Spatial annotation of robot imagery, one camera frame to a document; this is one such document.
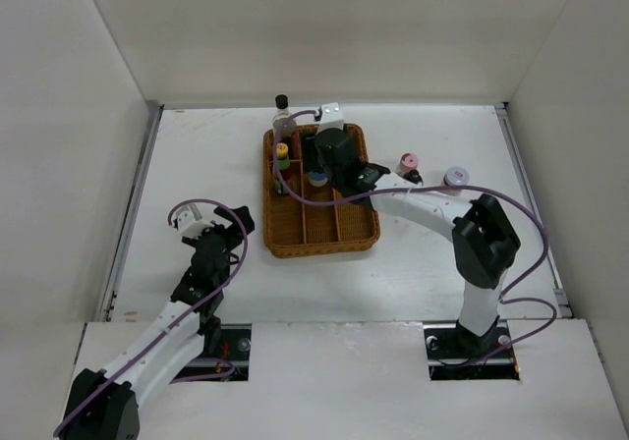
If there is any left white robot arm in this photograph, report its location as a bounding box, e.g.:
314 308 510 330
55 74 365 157
53 199 255 439

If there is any orange wicker divided basket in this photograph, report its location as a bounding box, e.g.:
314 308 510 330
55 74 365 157
262 130 380 258

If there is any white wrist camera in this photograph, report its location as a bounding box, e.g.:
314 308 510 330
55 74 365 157
174 203 210 240
314 102 345 134

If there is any pink lid spice jar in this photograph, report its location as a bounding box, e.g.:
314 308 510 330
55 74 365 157
396 152 419 176

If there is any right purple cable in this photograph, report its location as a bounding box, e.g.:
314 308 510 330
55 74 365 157
272 109 559 362

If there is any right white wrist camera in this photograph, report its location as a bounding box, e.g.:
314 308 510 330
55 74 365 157
314 102 345 134

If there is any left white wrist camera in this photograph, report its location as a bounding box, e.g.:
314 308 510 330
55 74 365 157
174 203 210 240

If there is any dark soy sauce bottle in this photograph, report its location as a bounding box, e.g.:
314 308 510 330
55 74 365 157
271 93 302 161

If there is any black grinder pepper bottle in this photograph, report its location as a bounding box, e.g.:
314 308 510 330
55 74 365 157
403 169 424 186

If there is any yellow cap red sauce bottle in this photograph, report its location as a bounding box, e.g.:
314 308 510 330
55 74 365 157
273 142 293 195

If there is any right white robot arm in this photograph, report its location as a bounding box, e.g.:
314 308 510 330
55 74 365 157
301 128 521 358

